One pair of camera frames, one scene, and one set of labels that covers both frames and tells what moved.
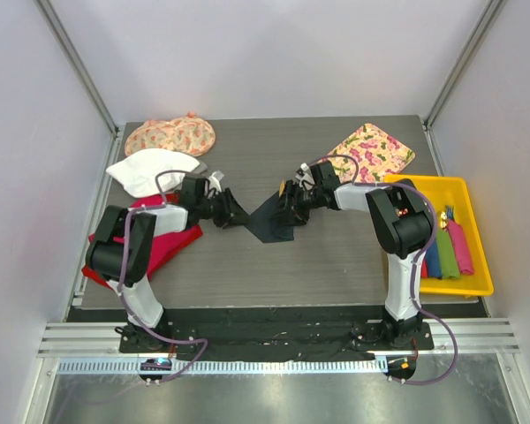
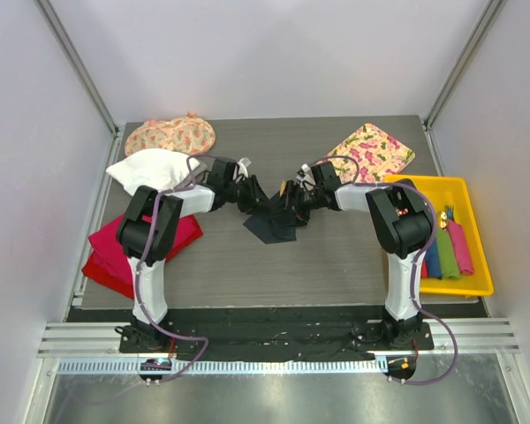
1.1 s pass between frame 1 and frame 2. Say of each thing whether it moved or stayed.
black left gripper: moved
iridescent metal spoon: stayed
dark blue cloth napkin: stayed
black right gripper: stayed
